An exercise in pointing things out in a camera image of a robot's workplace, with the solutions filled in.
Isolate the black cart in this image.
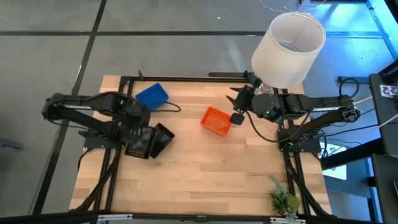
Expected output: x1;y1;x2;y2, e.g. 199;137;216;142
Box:
369;60;398;158

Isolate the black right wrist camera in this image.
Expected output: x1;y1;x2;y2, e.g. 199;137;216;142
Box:
229;112;246;126

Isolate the white floor sheet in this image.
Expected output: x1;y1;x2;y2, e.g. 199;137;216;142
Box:
322;141;348;181

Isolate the black cabinet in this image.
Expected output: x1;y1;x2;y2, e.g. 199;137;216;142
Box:
371;154;398;224

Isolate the green artificial plant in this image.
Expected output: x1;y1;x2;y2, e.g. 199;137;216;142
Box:
268;174;301;223

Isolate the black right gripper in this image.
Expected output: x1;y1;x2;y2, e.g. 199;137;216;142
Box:
226;85;259;113

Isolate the white lamp shade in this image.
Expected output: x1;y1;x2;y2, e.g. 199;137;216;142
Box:
251;11;327;96

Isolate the black left wrist camera cable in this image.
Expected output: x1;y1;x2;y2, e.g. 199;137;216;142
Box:
154;101;182;113

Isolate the black looped cable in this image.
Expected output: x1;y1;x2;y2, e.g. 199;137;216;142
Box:
338;77;361;98

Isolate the black cable bundle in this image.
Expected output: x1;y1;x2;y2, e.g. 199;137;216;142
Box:
73;147;123;213
283;151;329;218

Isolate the orange plastic basket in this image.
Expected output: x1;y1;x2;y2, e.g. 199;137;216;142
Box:
201;107;231;134
199;105;234;138

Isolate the black aluminium rig frame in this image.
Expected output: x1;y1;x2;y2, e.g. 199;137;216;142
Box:
70;70;332;224

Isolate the white marker sheet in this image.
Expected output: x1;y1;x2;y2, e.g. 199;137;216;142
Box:
379;84;398;99

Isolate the black plastic basket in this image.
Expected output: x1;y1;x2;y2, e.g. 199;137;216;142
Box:
150;122;176;160
124;126;156;160

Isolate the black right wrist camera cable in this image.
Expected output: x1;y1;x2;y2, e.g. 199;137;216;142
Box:
244;105;315;144

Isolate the blue plastic basket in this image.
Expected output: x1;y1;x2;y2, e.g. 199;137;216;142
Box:
136;85;170;112
135;82;169;110

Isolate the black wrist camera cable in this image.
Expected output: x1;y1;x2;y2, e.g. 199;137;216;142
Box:
154;101;182;113
244;105;315;144

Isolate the black floor bar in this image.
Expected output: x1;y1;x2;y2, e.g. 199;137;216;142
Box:
320;138;384;170

